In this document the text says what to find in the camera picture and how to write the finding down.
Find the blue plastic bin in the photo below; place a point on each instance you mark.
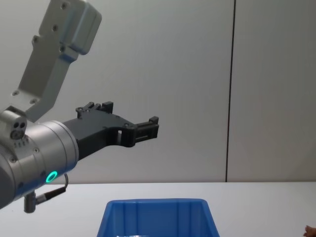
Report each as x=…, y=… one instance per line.
x=158, y=219

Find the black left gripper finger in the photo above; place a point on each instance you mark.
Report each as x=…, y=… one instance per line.
x=95, y=107
x=146, y=130

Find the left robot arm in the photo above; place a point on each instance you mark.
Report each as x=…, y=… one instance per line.
x=44, y=148

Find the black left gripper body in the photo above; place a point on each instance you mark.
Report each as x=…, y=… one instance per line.
x=98, y=128

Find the person's hand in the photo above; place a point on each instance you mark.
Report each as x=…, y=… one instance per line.
x=311, y=231

